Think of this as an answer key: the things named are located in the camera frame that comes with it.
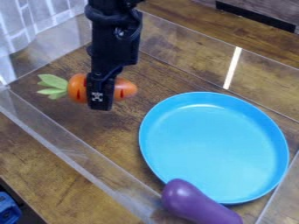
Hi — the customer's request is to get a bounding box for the purple toy eggplant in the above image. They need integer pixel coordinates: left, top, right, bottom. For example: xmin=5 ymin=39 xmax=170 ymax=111
xmin=161 ymin=178 xmax=242 ymax=224

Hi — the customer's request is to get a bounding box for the dark baseboard strip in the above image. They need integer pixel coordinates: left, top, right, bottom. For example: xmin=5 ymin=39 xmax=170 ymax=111
xmin=214 ymin=1 xmax=294 ymax=33

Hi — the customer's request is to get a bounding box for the blue plastic object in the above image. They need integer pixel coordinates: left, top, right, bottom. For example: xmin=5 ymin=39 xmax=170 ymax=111
xmin=0 ymin=192 xmax=22 ymax=224

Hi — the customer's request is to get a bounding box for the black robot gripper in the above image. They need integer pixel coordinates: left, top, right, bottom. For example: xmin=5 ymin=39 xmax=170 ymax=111
xmin=84 ymin=0 xmax=144 ymax=111

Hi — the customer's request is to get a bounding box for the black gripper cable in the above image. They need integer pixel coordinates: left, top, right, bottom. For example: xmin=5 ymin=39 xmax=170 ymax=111
xmin=82 ymin=3 xmax=144 ymax=42

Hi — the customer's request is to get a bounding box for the orange toy carrot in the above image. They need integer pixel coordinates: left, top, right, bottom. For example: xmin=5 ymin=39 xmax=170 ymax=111
xmin=37 ymin=73 xmax=137 ymax=103

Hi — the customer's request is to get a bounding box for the blue round plastic tray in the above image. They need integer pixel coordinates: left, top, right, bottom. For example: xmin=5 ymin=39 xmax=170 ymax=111
xmin=138 ymin=92 xmax=289 ymax=205

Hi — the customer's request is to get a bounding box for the white checkered curtain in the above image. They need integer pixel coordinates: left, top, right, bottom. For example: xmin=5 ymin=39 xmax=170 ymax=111
xmin=0 ymin=0 xmax=88 ymax=85

